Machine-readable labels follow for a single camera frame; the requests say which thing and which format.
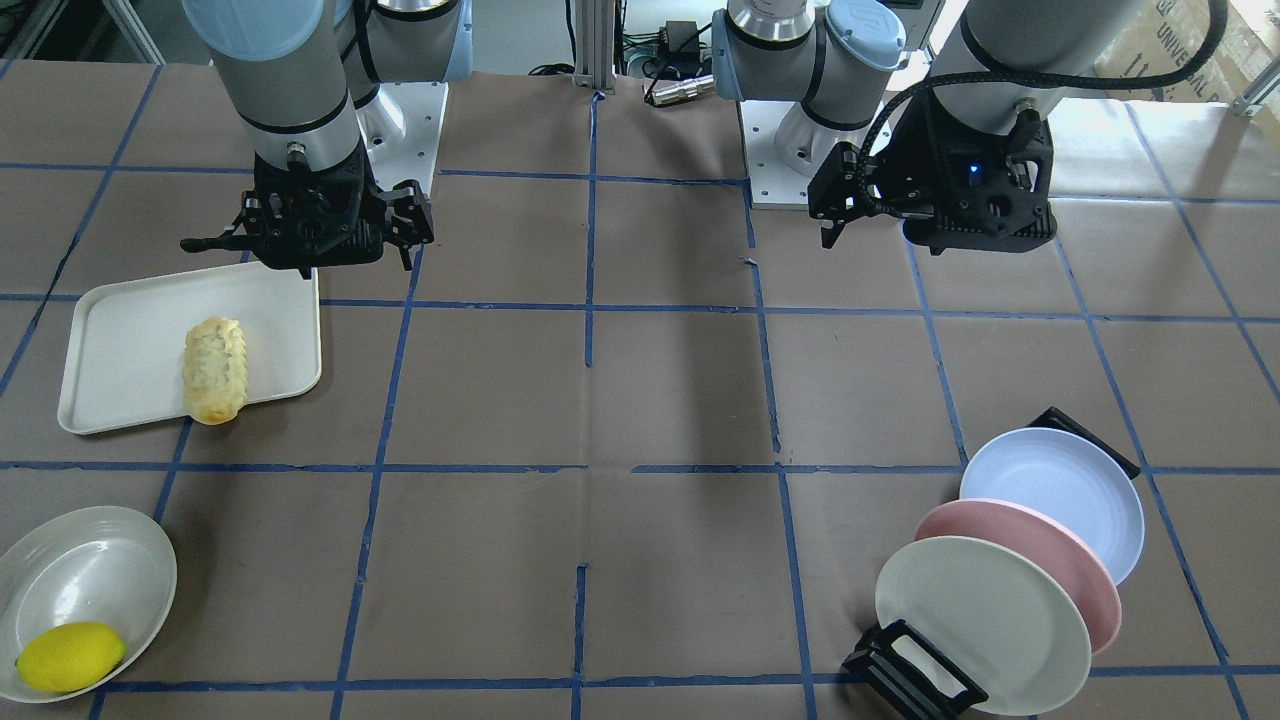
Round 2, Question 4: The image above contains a black dish rack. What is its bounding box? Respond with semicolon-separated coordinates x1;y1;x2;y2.
844;407;1139;719

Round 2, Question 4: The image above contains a yellow bread roll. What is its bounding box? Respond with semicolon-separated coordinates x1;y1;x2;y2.
182;316;250;427

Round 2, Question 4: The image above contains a cream round plate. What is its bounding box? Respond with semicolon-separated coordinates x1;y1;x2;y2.
874;536;1092;716

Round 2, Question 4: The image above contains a yellow lemon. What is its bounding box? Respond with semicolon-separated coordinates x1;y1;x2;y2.
15;621;128;694

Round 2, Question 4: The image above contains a white oval plate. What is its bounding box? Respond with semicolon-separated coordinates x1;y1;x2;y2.
1;506;178;705

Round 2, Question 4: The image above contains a pink round plate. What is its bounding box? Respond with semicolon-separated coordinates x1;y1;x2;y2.
914;498;1123;653

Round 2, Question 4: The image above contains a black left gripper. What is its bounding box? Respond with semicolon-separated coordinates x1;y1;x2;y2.
808;95;1059;254

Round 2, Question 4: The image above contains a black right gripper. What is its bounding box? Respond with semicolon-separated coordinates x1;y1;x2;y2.
180;150;435;272

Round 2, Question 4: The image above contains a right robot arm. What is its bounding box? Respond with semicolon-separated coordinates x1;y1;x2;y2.
180;1;474;277

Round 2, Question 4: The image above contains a white rectangular tray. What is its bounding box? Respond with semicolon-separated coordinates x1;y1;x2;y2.
58;263;323;436

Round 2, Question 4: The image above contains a blue round plate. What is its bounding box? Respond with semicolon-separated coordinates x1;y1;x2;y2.
959;427;1146;584

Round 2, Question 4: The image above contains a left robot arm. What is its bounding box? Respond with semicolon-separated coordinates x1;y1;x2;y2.
710;1;1230;255

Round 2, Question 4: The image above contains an aluminium frame post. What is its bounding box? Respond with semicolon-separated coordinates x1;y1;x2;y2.
570;1;621;96

